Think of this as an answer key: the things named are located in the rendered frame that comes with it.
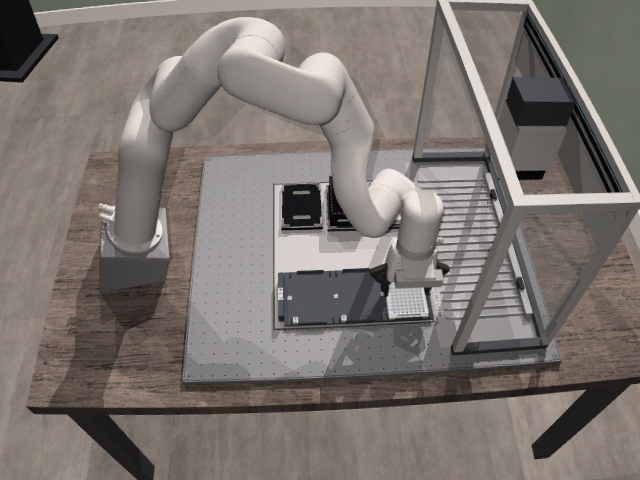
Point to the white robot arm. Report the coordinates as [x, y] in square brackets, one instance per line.
[312, 95]

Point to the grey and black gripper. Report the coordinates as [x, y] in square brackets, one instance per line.
[393, 263]

